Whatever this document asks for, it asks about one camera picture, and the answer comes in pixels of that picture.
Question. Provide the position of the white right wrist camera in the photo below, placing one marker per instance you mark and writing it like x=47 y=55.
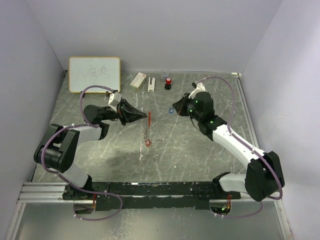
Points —
x=198 y=88

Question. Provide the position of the grey keyring holder red handle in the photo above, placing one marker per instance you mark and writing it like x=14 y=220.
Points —
x=147 y=126

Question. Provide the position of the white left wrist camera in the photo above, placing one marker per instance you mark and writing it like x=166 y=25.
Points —
x=114 y=100

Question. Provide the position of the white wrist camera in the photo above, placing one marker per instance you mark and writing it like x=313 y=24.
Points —
x=198 y=88
x=114 y=100

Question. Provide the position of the white and green carton box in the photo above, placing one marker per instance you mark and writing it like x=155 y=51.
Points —
x=138 y=80

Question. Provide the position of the red and black stamp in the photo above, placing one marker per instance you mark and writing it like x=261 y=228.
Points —
x=168 y=82

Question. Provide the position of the white stapler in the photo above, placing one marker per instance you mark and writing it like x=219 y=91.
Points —
x=151 y=84

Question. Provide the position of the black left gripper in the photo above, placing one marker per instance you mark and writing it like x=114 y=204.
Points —
x=127 y=113

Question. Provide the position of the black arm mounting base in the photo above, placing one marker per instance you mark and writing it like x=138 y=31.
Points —
x=149 y=195

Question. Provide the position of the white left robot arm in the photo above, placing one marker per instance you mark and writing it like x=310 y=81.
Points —
x=57 y=148

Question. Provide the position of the small whiteboard with yellow frame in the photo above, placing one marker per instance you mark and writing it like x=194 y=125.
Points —
x=84 y=71

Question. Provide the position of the blue tagged key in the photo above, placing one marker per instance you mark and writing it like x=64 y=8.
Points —
x=171 y=110

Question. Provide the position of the clear plastic cup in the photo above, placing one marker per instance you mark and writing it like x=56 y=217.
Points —
x=164 y=74

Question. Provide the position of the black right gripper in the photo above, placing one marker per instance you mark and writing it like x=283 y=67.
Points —
x=180 y=105

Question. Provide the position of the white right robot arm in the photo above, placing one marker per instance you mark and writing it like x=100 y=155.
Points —
x=263 y=176

